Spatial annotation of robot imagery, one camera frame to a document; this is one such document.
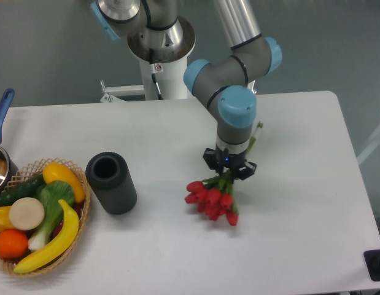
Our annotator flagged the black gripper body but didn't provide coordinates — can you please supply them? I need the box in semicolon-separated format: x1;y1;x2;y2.
215;145;246;172

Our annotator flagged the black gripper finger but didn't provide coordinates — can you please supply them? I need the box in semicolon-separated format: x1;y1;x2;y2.
203;148;223;174
231;161;257;180

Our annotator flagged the red tulip bouquet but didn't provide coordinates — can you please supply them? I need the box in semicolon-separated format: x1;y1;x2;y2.
184;121;264;227

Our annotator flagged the dark grey ribbed vase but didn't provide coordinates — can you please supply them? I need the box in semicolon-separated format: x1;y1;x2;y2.
85;152;138;215

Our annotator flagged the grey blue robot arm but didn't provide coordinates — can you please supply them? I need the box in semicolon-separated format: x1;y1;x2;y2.
91;1;282;180

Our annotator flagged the red fruit in basket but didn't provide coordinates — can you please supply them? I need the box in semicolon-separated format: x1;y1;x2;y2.
52;203;83;238

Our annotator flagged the yellow lemon squash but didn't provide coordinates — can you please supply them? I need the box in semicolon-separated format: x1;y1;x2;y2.
42;162;86;203

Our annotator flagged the black device at table edge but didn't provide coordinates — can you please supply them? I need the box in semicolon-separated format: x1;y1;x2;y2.
363;250;380;281

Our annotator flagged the yellow banana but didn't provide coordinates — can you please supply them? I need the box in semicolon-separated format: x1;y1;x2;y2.
14;199;79;274

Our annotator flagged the green bok choy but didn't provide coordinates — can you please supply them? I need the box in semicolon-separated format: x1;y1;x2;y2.
28;181;75;252

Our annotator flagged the wicker fruit basket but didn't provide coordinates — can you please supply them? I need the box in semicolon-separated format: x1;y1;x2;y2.
0;158;91;278

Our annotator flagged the beige round disc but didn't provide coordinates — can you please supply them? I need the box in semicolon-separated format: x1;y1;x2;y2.
9;197;45;230

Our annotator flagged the green cucumber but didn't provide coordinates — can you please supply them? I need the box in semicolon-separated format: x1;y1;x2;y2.
0;174;45;207

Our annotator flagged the yellow bell pepper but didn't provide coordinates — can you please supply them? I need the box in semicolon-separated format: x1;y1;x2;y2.
0;206;15;232

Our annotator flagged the orange fruit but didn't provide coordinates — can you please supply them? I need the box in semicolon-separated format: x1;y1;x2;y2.
0;229;28;259

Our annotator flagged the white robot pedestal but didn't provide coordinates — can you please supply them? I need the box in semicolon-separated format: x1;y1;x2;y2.
99;58;258;103

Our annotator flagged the black cable on pedestal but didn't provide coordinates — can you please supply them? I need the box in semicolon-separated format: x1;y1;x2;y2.
148;48;164;101

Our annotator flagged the white frame at right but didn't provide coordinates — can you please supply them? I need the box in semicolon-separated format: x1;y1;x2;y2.
357;124;380;165

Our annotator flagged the blue handled saucepan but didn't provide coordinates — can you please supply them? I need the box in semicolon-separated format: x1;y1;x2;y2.
0;88;18;193

